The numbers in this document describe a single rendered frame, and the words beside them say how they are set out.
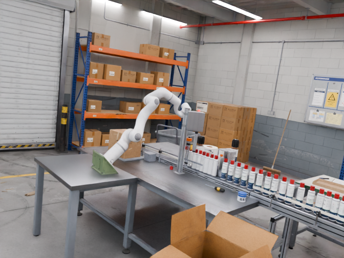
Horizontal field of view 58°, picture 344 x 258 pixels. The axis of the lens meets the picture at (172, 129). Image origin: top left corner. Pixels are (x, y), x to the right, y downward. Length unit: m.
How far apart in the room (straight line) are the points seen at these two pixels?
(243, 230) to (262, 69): 6.63
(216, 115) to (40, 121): 3.71
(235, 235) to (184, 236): 0.25
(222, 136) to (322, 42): 2.85
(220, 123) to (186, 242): 5.32
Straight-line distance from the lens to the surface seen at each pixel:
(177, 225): 1.49
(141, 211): 3.77
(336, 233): 2.62
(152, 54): 7.39
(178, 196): 2.59
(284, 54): 7.80
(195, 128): 3.10
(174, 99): 3.24
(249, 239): 1.60
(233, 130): 6.58
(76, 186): 2.65
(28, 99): 6.87
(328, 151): 7.22
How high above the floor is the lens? 1.74
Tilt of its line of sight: 9 degrees down
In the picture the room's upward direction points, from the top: 7 degrees clockwise
